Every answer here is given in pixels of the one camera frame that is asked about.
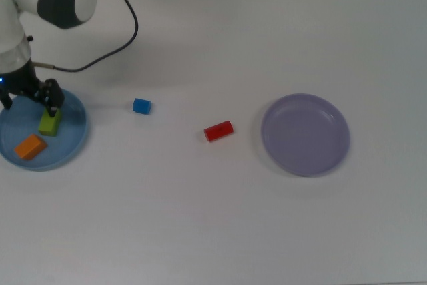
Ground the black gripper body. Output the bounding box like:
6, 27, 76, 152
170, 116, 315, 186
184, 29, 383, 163
0, 59, 43, 97

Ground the green rectangular block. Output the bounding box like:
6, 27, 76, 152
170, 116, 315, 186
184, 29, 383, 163
37, 107, 63, 137

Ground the orange rectangular block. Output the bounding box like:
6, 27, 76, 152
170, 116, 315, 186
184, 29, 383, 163
13, 133, 48, 160

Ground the blue block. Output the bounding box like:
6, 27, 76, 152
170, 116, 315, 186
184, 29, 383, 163
132, 97, 153, 115

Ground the red cylinder block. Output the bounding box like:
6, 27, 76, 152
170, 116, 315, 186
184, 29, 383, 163
203, 120, 234, 144

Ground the blue plastic plate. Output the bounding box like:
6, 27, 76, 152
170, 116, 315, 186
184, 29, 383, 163
0, 87, 89, 172

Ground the purple plastic plate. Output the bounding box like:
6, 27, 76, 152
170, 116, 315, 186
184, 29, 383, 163
260, 93, 351, 178

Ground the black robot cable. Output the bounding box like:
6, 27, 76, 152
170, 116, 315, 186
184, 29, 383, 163
31, 0, 139, 73

